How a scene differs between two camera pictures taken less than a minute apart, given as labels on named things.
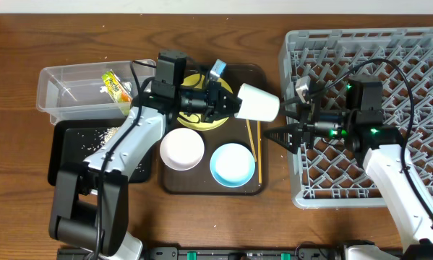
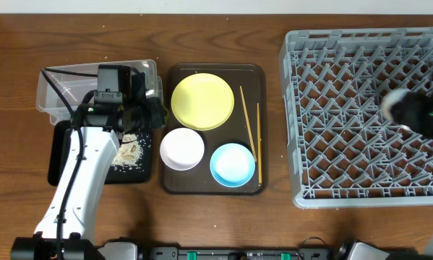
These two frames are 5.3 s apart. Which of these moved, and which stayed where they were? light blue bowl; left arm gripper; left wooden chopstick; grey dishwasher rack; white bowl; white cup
Moved: left arm gripper; white cup
Stayed: light blue bowl; grey dishwasher rack; left wooden chopstick; white bowl
